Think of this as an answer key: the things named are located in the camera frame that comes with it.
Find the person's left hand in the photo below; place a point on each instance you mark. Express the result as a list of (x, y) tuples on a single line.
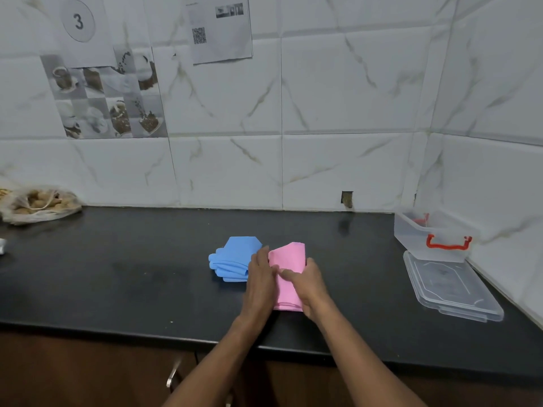
[(261, 288)]

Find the person's right hand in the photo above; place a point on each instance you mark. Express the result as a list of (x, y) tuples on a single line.
[(311, 292)]

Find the blue silicone glove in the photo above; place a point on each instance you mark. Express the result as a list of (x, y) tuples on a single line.
[(239, 250), (225, 274)]

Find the person's right forearm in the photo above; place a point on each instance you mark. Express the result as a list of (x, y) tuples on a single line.
[(369, 368)]

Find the person's left forearm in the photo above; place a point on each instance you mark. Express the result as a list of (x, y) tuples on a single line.
[(212, 368)]

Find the brown wooden cabinet door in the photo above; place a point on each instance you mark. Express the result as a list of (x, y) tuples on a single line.
[(297, 385), (85, 373)]

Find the clear plastic lid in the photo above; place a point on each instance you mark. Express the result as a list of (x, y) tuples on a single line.
[(454, 288)]

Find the plastic bag of snacks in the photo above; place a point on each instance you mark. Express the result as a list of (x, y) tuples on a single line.
[(42, 205)]

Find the paper sheet with square code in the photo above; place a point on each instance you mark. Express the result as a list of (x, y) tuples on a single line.
[(220, 46)]

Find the small white object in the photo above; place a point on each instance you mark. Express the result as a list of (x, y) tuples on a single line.
[(2, 246)]

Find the paper sheet with circle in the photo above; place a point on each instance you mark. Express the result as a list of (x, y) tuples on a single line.
[(85, 50)]

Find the coffee print wall tile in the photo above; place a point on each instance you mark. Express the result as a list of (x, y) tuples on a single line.
[(106, 105)]

